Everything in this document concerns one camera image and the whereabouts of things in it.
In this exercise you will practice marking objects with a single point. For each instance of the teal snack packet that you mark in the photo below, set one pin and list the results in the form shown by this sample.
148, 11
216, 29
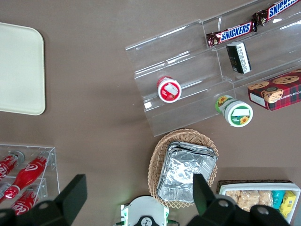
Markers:
278, 199

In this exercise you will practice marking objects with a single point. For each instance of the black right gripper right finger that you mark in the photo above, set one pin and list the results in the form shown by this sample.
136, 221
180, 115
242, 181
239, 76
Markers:
203, 195

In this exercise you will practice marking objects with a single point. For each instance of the red tartan cookie box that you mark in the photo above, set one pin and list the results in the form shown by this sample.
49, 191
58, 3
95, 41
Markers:
277, 94

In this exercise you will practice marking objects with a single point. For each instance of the stack of foil trays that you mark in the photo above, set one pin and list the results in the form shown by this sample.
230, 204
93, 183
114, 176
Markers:
183, 169

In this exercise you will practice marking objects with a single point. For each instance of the white rectangular snack tray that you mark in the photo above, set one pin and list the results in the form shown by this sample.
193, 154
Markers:
258, 187

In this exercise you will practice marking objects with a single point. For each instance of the beige plastic tray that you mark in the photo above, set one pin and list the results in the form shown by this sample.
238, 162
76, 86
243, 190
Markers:
18, 70

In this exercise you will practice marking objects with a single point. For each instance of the red strawberry yogurt cup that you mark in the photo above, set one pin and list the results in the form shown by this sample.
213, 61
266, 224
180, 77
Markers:
169, 90

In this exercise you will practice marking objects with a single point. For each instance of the green sunflower yogurt cup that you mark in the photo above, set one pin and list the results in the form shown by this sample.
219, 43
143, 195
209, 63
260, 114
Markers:
237, 114

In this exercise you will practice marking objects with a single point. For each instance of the clear acrylic bottle rack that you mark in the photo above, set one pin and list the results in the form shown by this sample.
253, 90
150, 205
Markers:
53, 164

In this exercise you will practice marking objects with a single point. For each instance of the red cola bottle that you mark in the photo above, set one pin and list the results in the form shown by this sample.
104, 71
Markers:
23, 203
29, 171
9, 163

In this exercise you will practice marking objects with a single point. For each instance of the Snickers chocolate bar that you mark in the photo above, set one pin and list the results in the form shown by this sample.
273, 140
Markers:
232, 34
277, 10

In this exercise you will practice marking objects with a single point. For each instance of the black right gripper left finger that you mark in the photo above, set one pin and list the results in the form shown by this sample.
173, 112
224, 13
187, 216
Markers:
73, 193

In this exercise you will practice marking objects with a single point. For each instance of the rice cracker pack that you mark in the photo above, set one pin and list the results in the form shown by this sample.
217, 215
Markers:
249, 200
265, 197
232, 196

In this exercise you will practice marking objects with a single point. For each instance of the oval light wicker basket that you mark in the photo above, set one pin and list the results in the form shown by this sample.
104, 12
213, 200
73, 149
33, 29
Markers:
157, 160

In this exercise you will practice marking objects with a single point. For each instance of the black and white carton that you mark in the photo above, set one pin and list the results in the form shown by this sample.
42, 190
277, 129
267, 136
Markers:
238, 57

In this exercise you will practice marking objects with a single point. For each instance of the yellow snack packet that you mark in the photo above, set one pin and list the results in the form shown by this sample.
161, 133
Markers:
288, 203

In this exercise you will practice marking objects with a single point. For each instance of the clear acrylic tiered shelf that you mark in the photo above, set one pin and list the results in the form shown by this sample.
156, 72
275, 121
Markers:
188, 70

